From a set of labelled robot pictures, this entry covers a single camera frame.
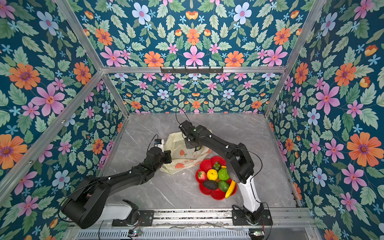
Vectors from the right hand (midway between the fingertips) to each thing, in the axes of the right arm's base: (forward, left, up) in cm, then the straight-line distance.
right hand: (192, 142), depth 92 cm
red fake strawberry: (-20, -6, -4) cm, 21 cm away
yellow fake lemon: (-19, -12, -4) cm, 23 cm away
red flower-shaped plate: (-12, -9, -7) cm, 17 cm away
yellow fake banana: (-28, -21, -3) cm, 35 cm away
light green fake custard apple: (-19, -18, -4) cm, 27 cm away
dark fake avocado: (-25, -11, -6) cm, 28 cm away
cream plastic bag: (-7, +7, -7) cm, 12 cm away
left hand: (-5, +11, +1) cm, 13 cm away
